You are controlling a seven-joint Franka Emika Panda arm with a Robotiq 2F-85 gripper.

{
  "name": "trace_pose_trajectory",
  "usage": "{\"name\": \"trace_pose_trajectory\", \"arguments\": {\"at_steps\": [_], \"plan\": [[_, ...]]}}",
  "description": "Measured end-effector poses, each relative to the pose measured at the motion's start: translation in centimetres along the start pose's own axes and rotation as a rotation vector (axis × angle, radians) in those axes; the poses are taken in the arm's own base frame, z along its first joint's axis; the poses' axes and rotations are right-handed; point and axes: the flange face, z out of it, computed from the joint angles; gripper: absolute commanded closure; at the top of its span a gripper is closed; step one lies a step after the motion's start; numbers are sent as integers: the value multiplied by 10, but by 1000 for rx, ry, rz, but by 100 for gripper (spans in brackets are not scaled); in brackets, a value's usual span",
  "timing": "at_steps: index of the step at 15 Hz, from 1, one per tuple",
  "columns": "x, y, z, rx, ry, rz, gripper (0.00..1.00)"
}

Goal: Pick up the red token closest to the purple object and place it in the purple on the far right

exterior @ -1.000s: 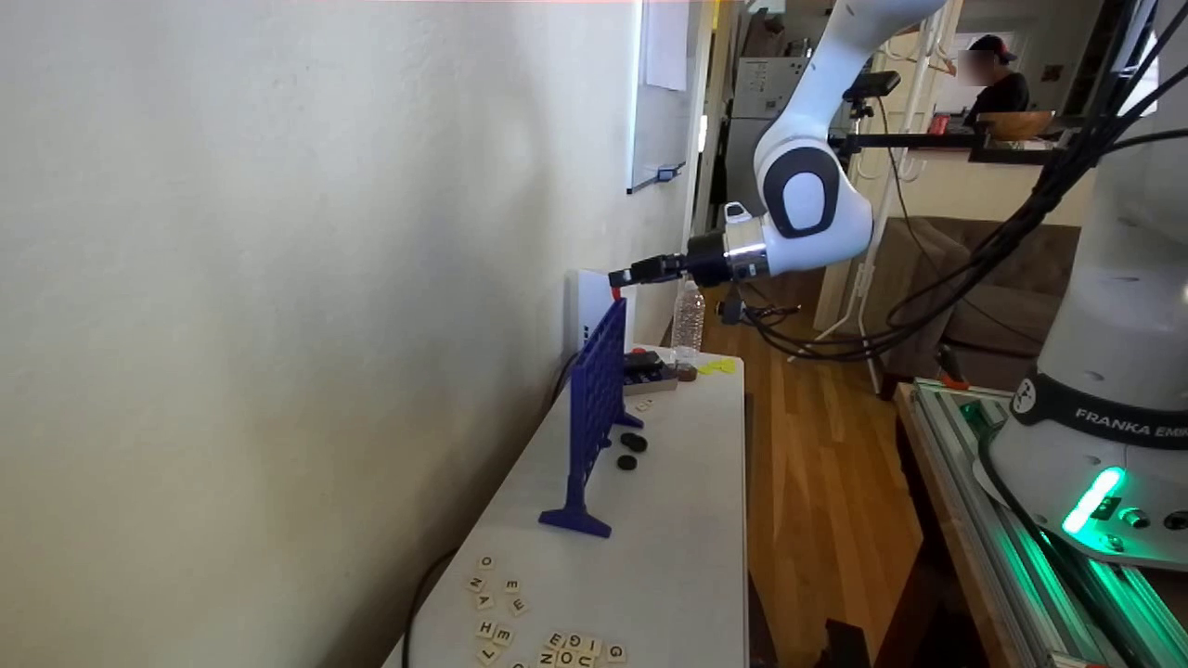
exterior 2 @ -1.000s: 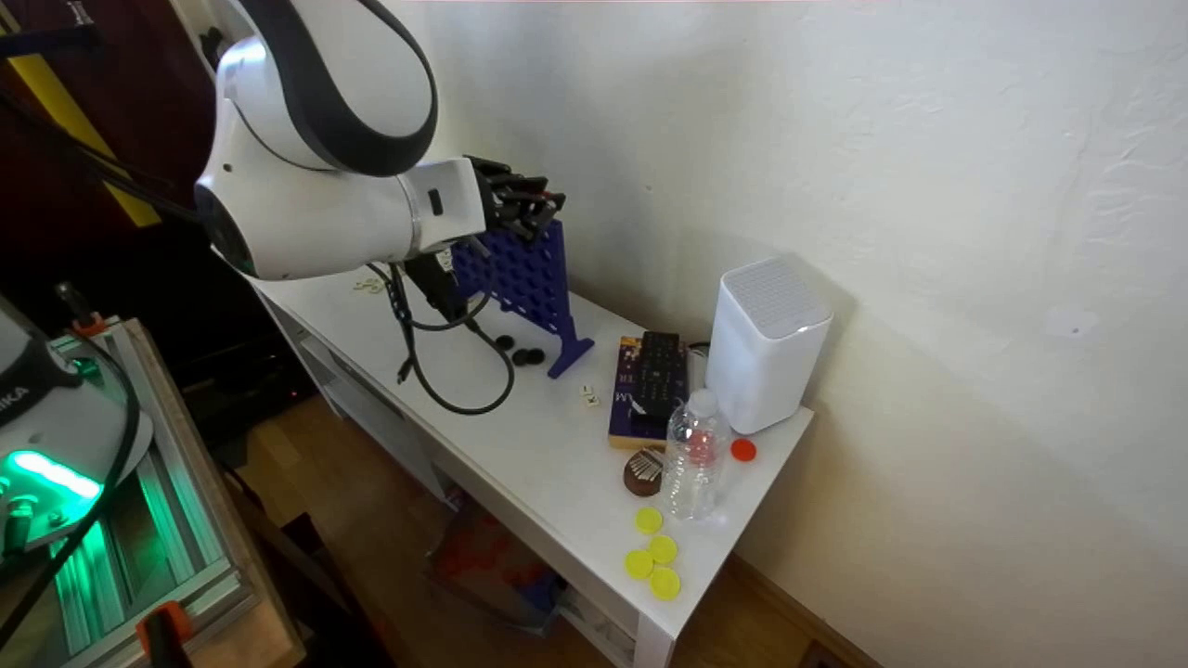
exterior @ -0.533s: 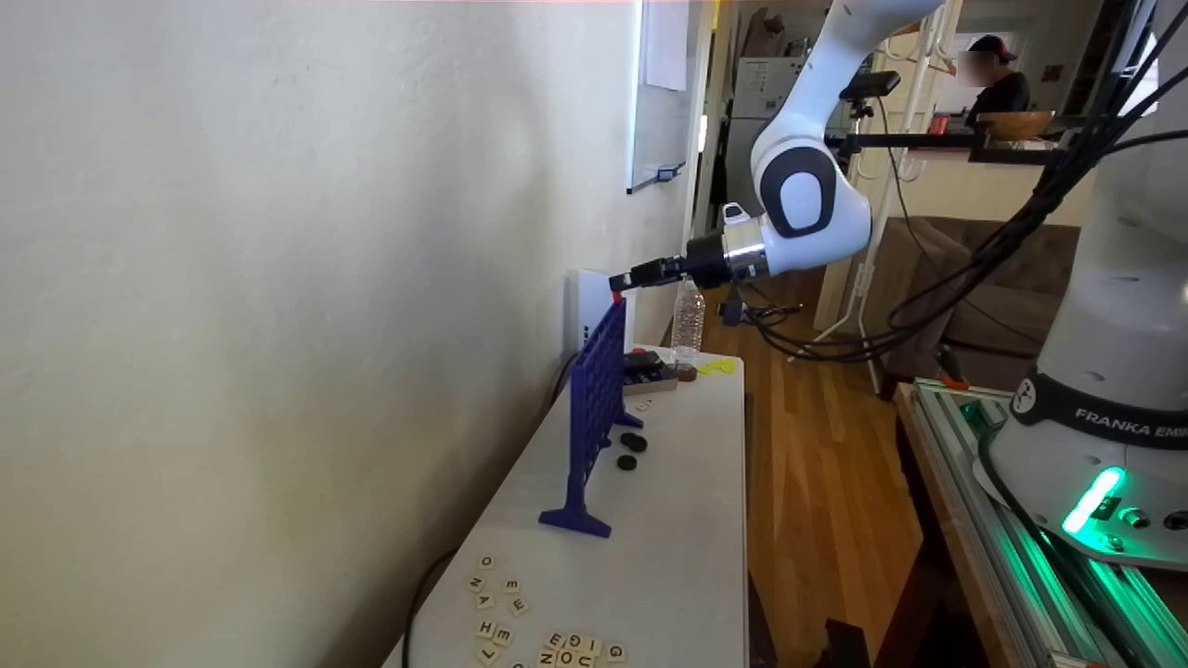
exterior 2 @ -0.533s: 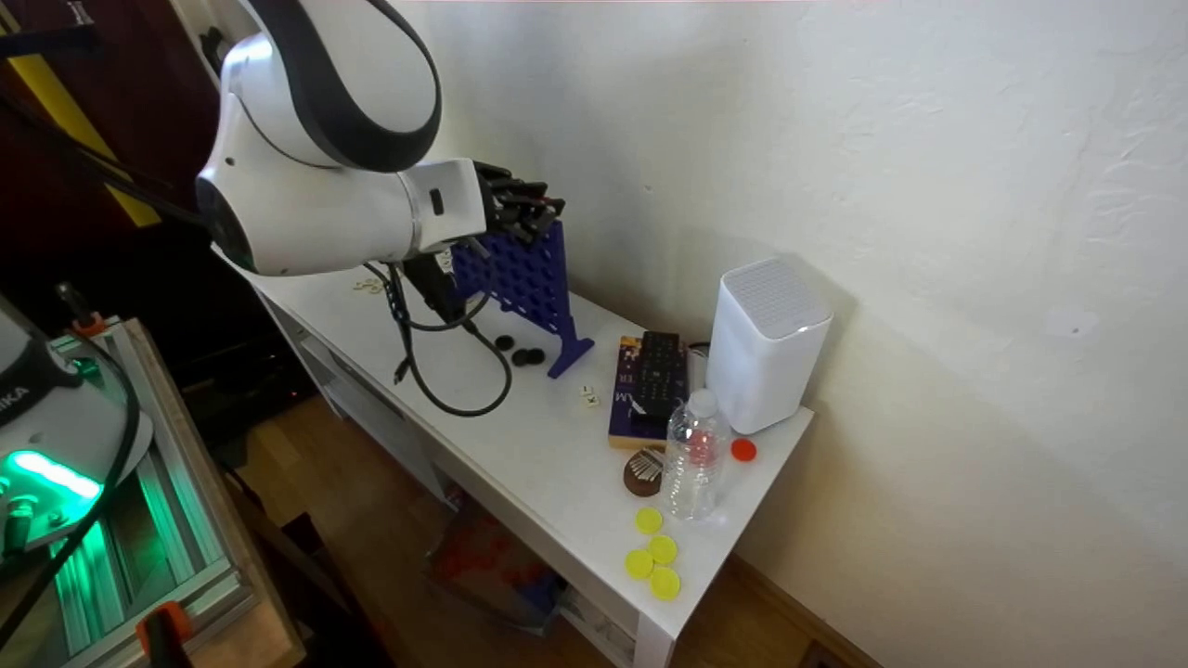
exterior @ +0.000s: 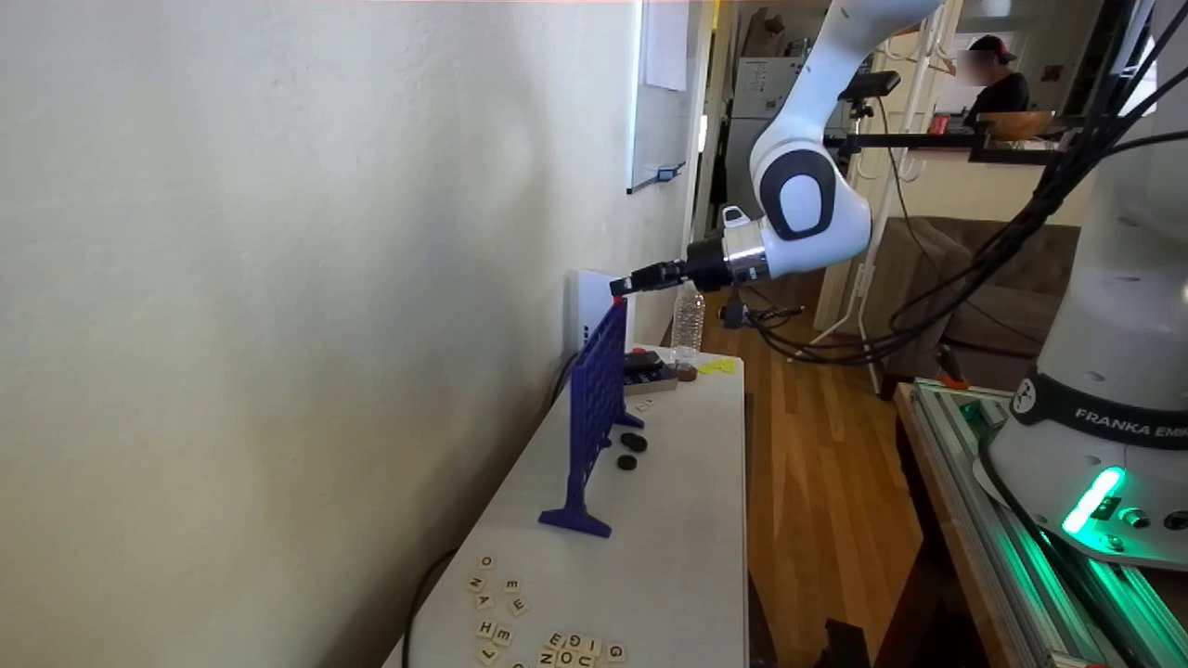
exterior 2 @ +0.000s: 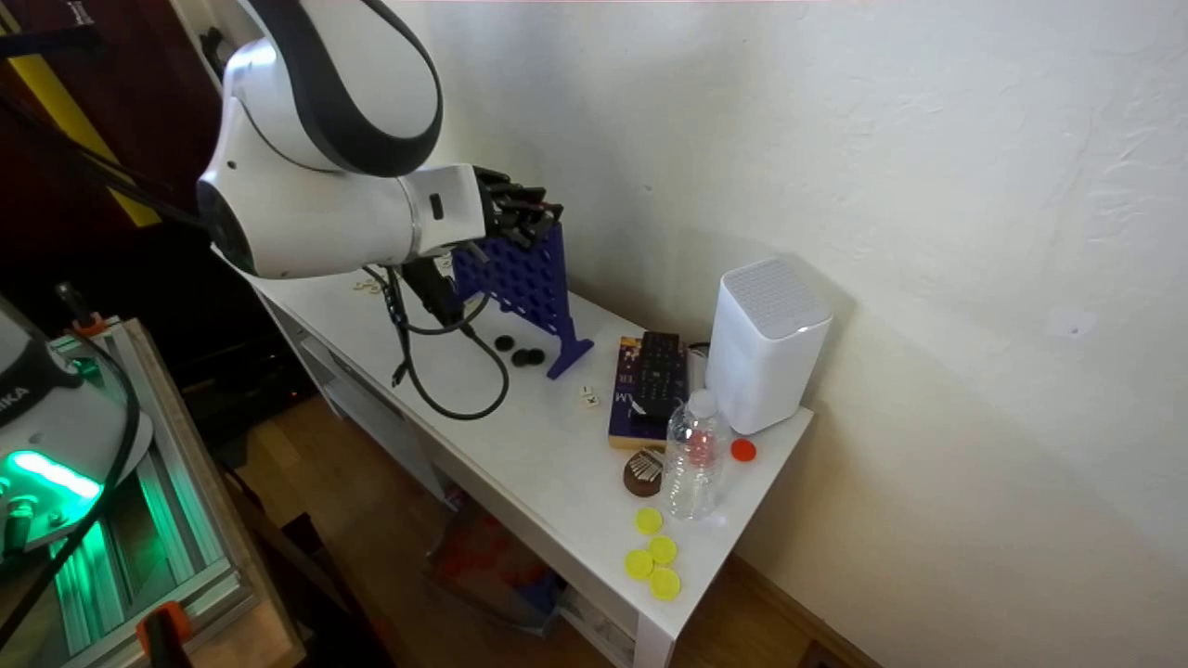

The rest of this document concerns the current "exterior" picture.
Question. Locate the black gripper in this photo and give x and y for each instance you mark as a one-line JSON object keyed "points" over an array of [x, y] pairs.
{"points": [[708, 265]]}

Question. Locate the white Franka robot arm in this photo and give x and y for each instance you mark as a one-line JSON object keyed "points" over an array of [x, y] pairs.
{"points": [[804, 207]]}

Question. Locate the purple token game grid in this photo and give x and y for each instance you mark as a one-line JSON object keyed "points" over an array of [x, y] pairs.
{"points": [[595, 383]]}

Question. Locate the black game token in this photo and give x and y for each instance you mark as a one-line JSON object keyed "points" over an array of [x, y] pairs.
{"points": [[623, 463], [633, 441]]}

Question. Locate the clear plastic bottle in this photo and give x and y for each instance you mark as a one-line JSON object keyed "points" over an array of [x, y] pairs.
{"points": [[688, 321]]}

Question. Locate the white plastic container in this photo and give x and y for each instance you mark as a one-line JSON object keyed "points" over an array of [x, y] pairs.
{"points": [[588, 311]]}

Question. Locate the black remote control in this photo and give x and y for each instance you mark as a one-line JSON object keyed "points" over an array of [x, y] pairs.
{"points": [[640, 360]]}

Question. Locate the blue marker pen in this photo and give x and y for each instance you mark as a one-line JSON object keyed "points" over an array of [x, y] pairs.
{"points": [[653, 177]]}

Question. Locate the white side table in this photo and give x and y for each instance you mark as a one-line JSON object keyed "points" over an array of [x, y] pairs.
{"points": [[682, 545]]}

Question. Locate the black desk lamp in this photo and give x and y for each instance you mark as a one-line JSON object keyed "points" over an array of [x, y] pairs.
{"points": [[877, 83]]}

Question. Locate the black desk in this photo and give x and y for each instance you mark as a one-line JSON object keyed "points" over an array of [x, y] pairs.
{"points": [[941, 140]]}

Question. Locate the person in dark shirt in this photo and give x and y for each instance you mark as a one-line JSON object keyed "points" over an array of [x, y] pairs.
{"points": [[1001, 92]]}

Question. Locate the wooden bowl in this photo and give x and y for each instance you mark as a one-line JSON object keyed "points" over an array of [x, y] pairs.
{"points": [[1023, 123]]}

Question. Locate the small black stand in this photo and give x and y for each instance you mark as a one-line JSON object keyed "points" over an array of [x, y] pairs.
{"points": [[839, 652]]}

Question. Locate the white wall board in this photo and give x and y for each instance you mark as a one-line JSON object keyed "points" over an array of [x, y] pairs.
{"points": [[661, 123]]}

